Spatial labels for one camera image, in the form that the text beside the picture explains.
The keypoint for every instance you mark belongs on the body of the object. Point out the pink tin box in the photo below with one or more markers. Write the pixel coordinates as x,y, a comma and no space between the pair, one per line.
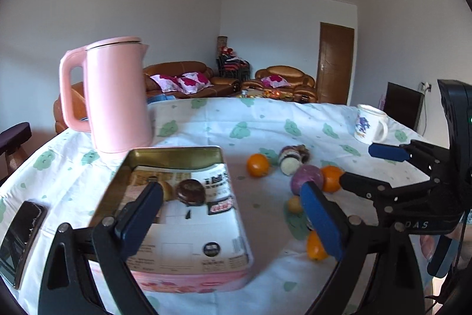
177,155

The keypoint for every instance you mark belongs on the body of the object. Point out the purple onion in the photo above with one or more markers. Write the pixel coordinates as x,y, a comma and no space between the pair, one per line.
300,176

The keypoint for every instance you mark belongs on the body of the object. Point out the brown leather armchair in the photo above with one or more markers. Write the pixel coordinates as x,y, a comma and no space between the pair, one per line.
287,73

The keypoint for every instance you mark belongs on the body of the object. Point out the orange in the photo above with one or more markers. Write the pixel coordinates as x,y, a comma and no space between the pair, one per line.
332,179
258,165
313,246

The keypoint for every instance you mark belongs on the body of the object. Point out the brown leather sofa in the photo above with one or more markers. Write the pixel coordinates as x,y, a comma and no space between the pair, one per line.
173,67

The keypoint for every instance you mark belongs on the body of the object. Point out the printed paper sheet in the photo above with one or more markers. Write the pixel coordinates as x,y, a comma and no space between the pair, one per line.
191,226

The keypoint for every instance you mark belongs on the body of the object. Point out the brown leather chair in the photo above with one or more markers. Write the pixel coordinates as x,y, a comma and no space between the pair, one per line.
73,104

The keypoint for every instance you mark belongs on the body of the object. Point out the yellowish brown lemon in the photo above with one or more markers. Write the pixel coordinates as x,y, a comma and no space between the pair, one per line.
294,204

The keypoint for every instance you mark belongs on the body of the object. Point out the white printed mug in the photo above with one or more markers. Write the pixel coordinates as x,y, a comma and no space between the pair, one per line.
367,125

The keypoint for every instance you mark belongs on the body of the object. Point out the blue jeans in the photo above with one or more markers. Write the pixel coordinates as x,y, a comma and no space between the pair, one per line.
160,99

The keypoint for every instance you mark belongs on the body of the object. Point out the black television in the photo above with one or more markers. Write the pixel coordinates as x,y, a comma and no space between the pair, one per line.
402,103

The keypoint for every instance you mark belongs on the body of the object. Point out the pink electric kettle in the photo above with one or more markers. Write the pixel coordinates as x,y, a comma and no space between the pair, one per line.
114,97

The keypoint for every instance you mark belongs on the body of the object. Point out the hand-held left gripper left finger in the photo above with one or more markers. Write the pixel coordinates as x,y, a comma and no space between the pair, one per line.
138,219

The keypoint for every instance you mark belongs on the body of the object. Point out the yellow bread bun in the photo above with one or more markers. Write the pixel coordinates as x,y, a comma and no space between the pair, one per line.
167,190

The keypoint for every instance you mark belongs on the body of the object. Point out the person's right hand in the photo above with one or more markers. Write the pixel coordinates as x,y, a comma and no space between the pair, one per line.
427,246

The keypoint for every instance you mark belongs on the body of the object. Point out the black smartphone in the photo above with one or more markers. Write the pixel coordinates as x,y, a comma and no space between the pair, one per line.
18,245

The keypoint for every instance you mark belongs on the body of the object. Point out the stacked dark chairs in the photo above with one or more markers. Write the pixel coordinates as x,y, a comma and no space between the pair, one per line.
232,67

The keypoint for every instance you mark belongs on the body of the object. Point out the pink flowered pillow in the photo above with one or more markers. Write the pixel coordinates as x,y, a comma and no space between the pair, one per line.
193,82
164,82
274,81

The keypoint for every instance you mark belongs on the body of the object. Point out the chocolate coated pastry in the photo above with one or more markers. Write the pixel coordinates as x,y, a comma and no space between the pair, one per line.
190,192

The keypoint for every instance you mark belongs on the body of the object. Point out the wall socket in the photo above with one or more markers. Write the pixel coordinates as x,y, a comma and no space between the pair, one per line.
426,86

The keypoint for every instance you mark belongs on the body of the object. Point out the brown wooden door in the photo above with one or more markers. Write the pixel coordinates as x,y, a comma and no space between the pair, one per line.
335,60

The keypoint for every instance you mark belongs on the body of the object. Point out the dark padded chair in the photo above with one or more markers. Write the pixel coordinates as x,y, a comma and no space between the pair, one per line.
14,134

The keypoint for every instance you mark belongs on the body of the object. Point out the tall patterned vase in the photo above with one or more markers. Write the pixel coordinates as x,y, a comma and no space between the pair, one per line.
222,43

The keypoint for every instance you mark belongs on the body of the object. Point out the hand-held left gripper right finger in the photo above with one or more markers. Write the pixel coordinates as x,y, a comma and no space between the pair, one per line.
324,222

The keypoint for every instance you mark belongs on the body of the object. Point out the cluttered coffee table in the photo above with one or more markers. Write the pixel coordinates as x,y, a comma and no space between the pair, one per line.
258,93

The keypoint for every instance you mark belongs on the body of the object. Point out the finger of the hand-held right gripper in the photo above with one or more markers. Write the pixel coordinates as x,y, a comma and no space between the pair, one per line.
387,152
361,184

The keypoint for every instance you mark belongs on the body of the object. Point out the dark purple mottled item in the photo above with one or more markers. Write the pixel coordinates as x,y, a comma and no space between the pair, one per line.
295,154

